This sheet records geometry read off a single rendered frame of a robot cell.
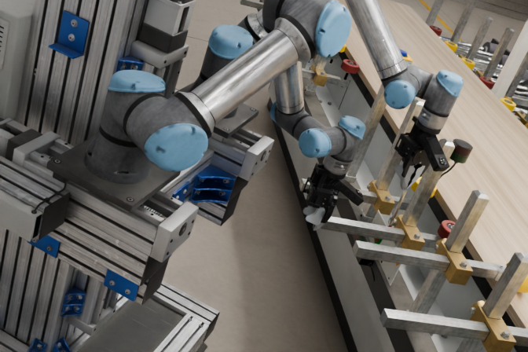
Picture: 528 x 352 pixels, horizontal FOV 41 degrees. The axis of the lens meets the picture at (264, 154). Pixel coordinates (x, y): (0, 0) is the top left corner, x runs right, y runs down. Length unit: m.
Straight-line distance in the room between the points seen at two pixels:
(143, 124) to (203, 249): 1.84
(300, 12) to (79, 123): 0.64
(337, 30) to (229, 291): 1.73
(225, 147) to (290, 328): 1.20
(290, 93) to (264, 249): 1.64
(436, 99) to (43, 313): 1.28
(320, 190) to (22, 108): 0.83
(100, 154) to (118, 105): 0.13
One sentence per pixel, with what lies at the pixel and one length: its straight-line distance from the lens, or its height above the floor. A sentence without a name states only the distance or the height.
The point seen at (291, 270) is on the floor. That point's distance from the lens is 3.31.
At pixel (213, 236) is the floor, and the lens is 3.33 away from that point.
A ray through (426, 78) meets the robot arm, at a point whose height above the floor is 1.33.
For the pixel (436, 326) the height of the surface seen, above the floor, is 0.95.
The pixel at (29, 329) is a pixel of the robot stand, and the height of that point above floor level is 0.29.
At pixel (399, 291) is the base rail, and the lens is 2.21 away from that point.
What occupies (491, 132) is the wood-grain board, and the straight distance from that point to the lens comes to 3.15.
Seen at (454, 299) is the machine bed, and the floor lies 0.69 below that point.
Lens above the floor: 1.89
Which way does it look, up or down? 27 degrees down
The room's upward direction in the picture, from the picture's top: 20 degrees clockwise
